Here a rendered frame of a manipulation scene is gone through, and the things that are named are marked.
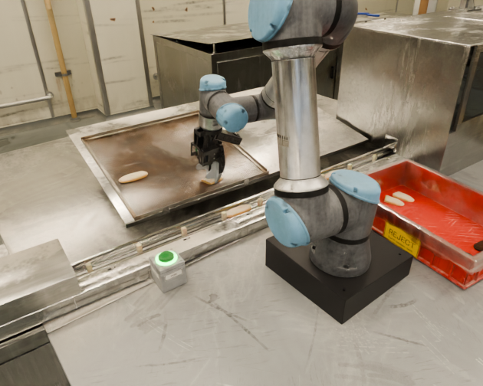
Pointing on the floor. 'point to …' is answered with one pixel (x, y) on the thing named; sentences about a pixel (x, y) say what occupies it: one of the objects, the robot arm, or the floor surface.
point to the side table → (289, 328)
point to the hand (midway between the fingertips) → (214, 175)
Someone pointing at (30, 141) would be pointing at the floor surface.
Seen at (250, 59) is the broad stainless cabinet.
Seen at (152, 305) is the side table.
